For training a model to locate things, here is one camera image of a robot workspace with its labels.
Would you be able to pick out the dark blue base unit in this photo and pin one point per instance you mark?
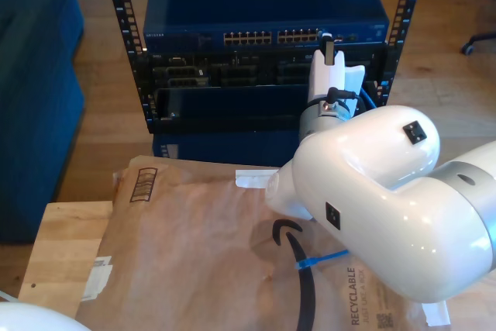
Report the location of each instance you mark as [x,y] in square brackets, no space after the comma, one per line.
[201,149]

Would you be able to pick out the black office chair base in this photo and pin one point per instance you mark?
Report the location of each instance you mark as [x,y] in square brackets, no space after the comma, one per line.
[480,38]

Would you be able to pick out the brown packing paper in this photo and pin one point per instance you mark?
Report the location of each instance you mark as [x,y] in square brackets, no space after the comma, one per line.
[174,249]

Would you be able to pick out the blue upholstered sofa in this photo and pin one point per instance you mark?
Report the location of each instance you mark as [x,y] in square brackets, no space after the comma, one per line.
[38,36]

